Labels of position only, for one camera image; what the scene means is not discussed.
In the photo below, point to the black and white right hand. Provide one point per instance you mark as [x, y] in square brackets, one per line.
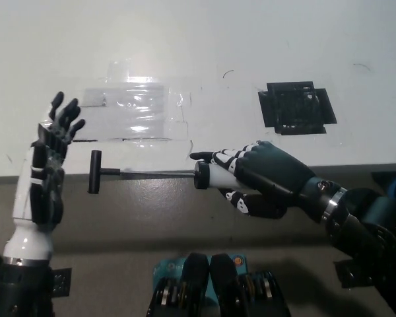
[274, 162]

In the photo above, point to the white and black left hand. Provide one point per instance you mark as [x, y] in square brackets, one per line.
[39, 171]

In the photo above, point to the black tape square patch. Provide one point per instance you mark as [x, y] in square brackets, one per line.
[293, 109]

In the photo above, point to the clear plastic sheet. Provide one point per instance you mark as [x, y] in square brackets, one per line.
[125, 115]

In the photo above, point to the clear plastic film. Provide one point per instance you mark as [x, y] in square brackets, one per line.
[179, 99]

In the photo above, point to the small white air pump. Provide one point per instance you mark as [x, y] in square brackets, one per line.
[201, 175]

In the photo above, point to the teal cardboard box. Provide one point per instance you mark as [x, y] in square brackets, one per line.
[170, 265]

